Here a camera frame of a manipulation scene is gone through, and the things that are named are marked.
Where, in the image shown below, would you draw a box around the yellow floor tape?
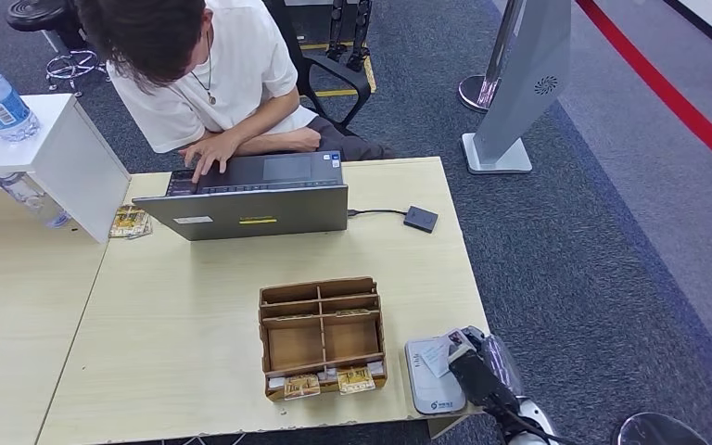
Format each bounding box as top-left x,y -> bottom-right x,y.
299,41 -> 376,98

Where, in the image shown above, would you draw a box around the brown wooden card organizer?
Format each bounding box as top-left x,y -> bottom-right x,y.
259,276 -> 388,403

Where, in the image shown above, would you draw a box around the person's left hand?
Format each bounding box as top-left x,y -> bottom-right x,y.
179,132 -> 242,184

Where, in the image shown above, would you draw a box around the black office chair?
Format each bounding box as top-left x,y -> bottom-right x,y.
263,0 -> 374,137

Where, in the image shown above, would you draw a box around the stack of gold key cards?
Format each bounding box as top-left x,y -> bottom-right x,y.
108,204 -> 153,241

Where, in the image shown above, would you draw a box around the red floor tape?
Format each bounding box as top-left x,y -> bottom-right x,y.
575,0 -> 712,185

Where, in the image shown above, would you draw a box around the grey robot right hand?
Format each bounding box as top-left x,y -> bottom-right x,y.
448,325 -> 524,401

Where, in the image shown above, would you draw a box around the gold room key card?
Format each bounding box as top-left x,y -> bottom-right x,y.
283,375 -> 322,401
337,367 -> 376,396

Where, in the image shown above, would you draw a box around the chrome stanchion post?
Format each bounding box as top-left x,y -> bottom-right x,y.
457,0 -> 526,114

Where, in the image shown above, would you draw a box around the white card reader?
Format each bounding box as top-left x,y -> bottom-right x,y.
404,336 -> 469,416

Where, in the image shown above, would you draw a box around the person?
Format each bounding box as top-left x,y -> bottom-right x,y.
75,0 -> 397,184

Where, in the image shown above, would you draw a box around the small black square device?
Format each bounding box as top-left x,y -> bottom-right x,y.
402,205 -> 440,235

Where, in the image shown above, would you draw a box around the round chrome base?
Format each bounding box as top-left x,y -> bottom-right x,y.
612,412 -> 710,445

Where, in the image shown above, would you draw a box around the black humanoid robot legs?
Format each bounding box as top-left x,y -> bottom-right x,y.
324,0 -> 375,73

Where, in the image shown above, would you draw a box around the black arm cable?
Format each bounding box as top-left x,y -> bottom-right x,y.
490,399 -> 572,445

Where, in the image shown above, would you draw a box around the dark cord pendant necklace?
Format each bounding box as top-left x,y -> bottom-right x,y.
190,31 -> 218,107

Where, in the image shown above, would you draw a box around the black camera bracket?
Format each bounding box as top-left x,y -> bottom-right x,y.
448,350 -> 508,412

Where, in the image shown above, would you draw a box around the black rectangular phone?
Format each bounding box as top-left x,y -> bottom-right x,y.
165,169 -> 202,197

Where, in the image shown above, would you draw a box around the black stool chrome base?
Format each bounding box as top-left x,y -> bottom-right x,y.
6,0 -> 113,98

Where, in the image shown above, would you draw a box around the clear unlabelled plastic bottle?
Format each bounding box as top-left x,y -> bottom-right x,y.
0,172 -> 71,230

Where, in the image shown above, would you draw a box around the white desk riser shelf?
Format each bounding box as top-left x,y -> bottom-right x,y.
0,94 -> 132,245

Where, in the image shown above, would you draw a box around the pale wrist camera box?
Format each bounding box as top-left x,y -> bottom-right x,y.
448,342 -> 478,368

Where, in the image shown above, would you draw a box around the grey laptop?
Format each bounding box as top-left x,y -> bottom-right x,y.
132,150 -> 350,242

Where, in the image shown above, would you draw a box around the grey kiosk stand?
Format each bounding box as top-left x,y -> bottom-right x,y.
461,0 -> 573,176

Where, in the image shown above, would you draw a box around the person's right hand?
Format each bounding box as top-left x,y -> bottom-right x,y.
288,127 -> 323,154

